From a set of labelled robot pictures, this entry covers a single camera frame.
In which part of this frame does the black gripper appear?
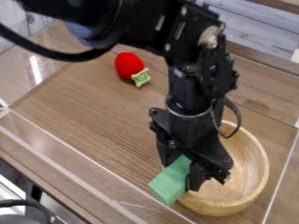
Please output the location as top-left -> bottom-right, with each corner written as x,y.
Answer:
148,100 -> 235,192

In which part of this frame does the green rectangular block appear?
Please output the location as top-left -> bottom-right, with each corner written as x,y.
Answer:
148,156 -> 192,206

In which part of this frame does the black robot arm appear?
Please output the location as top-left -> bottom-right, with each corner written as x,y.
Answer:
17,0 -> 239,191

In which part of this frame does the wooden brown bowl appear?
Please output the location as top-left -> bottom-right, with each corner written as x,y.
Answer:
178,127 -> 270,217

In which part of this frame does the red plush strawberry toy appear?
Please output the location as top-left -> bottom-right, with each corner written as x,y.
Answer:
115,52 -> 151,88

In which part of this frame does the clear acrylic tray wall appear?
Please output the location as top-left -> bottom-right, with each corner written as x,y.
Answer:
0,100 -> 188,224

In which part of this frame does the black metal table bracket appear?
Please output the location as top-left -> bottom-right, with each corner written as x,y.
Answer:
24,184 -> 68,224

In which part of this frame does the black cable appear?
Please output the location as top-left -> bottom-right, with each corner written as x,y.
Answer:
0,21 -> 117,63

